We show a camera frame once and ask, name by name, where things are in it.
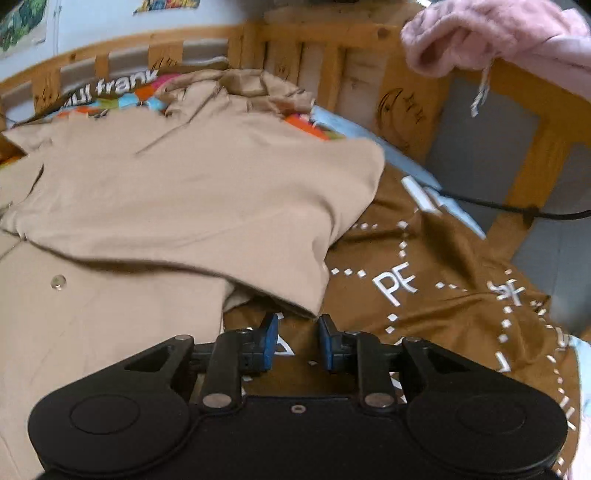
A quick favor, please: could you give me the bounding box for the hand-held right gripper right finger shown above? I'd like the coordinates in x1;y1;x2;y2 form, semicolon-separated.
318;314;472;412

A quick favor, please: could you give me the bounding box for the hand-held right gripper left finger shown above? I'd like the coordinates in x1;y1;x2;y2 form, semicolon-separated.
124;314;280;412

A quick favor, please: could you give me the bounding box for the beige coat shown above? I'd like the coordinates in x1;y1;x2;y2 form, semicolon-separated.
0;68;386;480

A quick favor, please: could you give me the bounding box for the brown printed blanket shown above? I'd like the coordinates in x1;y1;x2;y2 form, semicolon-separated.
0;65;583;480

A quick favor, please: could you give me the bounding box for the pink fleece garment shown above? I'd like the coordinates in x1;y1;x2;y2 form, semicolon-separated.
400;0;591;119

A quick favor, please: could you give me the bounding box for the black cable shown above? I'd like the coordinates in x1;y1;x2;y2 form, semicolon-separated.
436;186;591;223

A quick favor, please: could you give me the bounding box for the wooden bed frame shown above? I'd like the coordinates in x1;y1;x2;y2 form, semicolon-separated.
0;9;591;261

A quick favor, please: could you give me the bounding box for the green wall poster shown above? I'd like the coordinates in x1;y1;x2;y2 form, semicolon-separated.
0;0;49;57

